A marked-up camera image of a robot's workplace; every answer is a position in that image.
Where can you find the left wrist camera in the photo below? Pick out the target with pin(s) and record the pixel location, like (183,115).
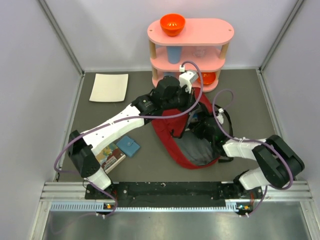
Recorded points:
(187,78)

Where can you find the orange bowl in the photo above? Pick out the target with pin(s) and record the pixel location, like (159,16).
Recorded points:
(172,24)
(208,78)

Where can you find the blue cup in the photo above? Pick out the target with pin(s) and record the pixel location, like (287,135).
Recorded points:
(174,54)
(168,74)

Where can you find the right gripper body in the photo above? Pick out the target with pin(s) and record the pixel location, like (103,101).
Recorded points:
(200,131)

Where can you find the orange bowl on bottom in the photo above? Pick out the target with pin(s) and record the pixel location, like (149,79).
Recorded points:
(208,78)

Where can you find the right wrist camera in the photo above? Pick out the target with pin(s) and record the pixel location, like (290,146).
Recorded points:
(219,115)

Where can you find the lower blue cup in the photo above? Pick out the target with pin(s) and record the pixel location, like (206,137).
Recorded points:
(168,74)

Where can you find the aluminium frame rail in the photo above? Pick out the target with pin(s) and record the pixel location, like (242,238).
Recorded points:
(63,192)

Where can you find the white paper sheet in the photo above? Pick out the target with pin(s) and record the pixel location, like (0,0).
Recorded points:
(109,88)

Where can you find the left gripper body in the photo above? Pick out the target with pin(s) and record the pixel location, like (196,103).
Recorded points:
(181,100)

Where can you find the brown cover book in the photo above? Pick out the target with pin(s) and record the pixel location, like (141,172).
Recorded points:
(110,157)

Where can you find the orange bowl on top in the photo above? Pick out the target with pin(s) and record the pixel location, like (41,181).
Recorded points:
(172,24)

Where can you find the clear glass on shelf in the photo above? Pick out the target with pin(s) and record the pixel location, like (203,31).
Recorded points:
(199,52)

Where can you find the upper blue cup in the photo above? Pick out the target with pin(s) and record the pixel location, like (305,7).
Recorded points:
(174,54)

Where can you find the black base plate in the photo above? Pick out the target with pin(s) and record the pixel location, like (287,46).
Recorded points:
(179,194)

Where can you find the grey cable duct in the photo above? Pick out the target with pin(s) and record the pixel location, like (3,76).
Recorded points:
(225,206)

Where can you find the blue snap wallet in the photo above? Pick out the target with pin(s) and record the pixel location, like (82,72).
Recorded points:
(128,146)

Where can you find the red student backpack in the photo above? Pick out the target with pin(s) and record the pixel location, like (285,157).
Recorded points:
(182,144)

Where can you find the pink three-tier shelf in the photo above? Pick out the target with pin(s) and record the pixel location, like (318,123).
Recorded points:
(212,33)

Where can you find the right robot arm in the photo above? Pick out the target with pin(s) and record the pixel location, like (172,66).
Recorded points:
(277,163)

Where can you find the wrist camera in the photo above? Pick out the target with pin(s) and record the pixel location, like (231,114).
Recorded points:
(187,78)
(219,115)

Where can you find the blue illustrated children's book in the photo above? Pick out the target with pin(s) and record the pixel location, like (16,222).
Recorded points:
(196,117)

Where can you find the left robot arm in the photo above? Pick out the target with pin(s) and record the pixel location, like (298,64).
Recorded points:
(87,145)

